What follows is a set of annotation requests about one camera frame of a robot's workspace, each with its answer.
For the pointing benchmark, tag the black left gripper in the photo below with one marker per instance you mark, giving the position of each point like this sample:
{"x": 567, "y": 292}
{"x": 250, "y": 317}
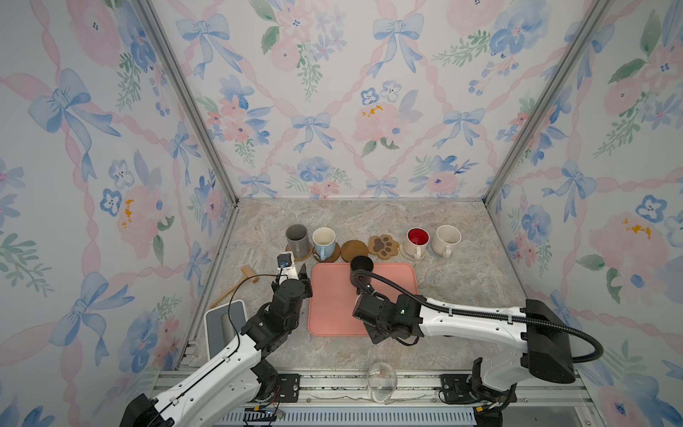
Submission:
{"x": 308, "y": 291}

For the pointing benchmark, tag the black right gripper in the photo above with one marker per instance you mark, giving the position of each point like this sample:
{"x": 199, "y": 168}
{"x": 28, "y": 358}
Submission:
{"x": 373, "y": 338}

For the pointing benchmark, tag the brown wooden coaster white streak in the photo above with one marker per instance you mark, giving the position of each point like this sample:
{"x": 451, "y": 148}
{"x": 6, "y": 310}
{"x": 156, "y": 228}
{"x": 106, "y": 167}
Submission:
{"x": 332, "y": 258}

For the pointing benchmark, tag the grey ceramic mug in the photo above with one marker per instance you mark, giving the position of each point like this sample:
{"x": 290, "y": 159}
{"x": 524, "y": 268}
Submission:
{"x": 298, "y": 239}

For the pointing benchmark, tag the cream mug blue handle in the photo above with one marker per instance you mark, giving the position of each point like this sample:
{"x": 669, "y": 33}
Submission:
{"x": 324, "y": 240}

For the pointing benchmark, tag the plain brown wooden coaster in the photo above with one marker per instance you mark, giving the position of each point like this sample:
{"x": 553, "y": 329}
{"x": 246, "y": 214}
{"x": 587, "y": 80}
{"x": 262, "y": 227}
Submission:
{"x": 353, "y": 248}

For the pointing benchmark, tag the black ceramic mug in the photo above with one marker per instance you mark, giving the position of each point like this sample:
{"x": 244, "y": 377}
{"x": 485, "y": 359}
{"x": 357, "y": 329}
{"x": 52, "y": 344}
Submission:
{"x": 360, "y": 266}

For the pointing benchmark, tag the multicolour stitched round coaster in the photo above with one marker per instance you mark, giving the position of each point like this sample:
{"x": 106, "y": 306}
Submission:
{"x": 413, "y": 253}

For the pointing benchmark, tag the cork paw print coaster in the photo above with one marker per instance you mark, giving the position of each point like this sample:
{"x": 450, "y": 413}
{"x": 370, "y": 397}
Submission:
{"x": 384, "y": 247}

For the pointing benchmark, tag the white mug red interior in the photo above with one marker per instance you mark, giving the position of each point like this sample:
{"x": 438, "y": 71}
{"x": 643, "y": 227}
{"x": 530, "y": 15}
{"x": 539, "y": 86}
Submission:
{"x": 417, "y": 237}

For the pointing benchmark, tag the white speckled mug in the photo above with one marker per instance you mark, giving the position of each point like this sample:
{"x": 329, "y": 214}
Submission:
{"x": 446, "y": 239}

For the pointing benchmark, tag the woven rattan round coaster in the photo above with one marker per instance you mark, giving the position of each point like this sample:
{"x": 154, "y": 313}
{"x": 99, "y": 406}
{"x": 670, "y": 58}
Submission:
{"x": 303, "y": 258}

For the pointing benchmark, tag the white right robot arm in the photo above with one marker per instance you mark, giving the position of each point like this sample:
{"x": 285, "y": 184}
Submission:
{"x": 532, "y": 345}

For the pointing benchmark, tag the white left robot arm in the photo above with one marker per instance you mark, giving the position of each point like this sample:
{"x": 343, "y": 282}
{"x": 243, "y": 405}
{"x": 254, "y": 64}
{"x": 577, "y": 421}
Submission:
{"x": 237, "y": 374}

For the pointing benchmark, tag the pink rectangular tray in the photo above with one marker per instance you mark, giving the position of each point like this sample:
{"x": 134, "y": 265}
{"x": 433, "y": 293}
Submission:
{"x": 334, "y": 297}

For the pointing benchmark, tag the wooden mallet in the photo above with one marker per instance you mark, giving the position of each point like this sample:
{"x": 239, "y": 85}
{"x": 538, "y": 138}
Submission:
{"x": 248, "y": 274}

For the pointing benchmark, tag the clear glass dome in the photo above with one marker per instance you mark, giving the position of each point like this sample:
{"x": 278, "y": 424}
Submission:
{"x": 382, "y": 381}

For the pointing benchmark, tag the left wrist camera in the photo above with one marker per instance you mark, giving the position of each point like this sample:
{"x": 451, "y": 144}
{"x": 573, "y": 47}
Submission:
{"x": 286, "y": 267}

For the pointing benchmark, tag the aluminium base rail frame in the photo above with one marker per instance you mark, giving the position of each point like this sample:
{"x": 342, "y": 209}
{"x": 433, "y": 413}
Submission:
{"x": 349, "y": 397}

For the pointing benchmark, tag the aluminium left corner post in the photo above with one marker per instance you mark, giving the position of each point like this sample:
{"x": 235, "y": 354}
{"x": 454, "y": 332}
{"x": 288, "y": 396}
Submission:
{"x": 160, "y": 42}

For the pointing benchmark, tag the aluminium corner post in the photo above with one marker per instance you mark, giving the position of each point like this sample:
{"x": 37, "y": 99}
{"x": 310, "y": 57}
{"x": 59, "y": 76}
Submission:
{"x": 160, "y": 42}
{"x": 585, "y": 31}

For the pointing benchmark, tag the aluminium right corner post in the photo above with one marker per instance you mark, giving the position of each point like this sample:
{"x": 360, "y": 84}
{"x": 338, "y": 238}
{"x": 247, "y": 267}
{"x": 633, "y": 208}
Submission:
{"x": 585, "y": 31}

